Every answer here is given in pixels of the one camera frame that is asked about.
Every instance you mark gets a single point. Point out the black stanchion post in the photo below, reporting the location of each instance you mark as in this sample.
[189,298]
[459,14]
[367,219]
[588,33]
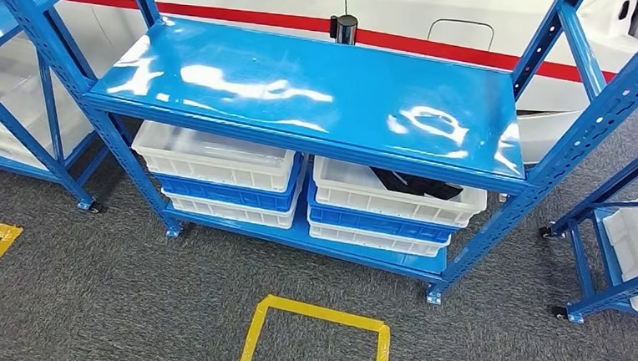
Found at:
[345,30]

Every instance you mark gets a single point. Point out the blue metal shelf rack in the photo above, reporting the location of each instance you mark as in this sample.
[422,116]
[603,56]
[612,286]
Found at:
[601,190]
[50,107]
[302,89]

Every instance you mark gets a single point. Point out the black plastic part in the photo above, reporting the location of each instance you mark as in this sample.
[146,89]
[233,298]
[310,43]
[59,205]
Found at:
[418,185]

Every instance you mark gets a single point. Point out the red barrier belt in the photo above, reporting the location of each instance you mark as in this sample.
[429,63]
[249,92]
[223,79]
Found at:
[471,55]
[196,12]

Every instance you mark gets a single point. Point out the white car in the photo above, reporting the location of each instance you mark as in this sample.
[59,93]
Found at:
[418,8]

